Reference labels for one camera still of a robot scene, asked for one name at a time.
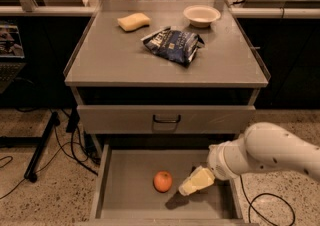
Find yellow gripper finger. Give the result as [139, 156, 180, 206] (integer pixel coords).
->
[178, 166, 215, 196]

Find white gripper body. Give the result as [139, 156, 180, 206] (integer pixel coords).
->
[207, 140, 247, 180]

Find orange fruit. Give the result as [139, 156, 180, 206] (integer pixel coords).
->
[153, 171, 173, 193]

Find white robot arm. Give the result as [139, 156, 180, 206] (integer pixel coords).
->
[178, 122, 320, 196]

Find open middle drawer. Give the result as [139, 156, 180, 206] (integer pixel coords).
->
[79, 145, 255, 226]

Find closed upper drawer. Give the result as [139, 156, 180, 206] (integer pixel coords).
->
[77, 105, 255, 134]

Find grey metal cabinet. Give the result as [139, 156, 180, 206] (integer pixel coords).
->
[63, 0, 272, 159]

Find blue chip bag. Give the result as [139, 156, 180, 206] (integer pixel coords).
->
[141, 26, 205, 67]

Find white bowl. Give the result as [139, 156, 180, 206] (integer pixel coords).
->
[183, 5, 221, 28]

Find black stand leg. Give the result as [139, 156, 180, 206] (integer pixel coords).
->
[0, 112, 60, 183]

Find yellow sponge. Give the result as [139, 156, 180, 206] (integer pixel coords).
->
[117, 13, 151, 32]

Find black cable on right floor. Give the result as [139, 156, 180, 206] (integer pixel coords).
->
[239, 174, 297, 226]

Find black drawer handle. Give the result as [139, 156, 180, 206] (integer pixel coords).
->
[152, 115, 181, 124]

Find black cables on left floor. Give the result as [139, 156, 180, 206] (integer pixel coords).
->
[0, 106, 101, 201]

